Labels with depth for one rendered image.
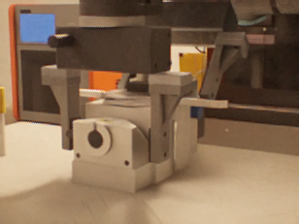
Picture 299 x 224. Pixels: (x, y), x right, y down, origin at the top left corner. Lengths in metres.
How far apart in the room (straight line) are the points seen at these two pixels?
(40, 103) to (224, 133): 0.74
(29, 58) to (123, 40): 1.38
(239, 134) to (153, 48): 1.59
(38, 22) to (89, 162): 1.32
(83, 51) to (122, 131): 0.10
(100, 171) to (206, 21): 0.27
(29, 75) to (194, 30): 1.25
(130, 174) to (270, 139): 1.53
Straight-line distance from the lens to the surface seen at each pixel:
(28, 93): 1.98
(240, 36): 0.75
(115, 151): 0.62
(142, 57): 0.58
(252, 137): 2.14
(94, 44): 0.62
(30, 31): 1.95
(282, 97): 2.18
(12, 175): 0.71
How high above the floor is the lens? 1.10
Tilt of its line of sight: 10 degrees down
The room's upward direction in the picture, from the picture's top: straight up
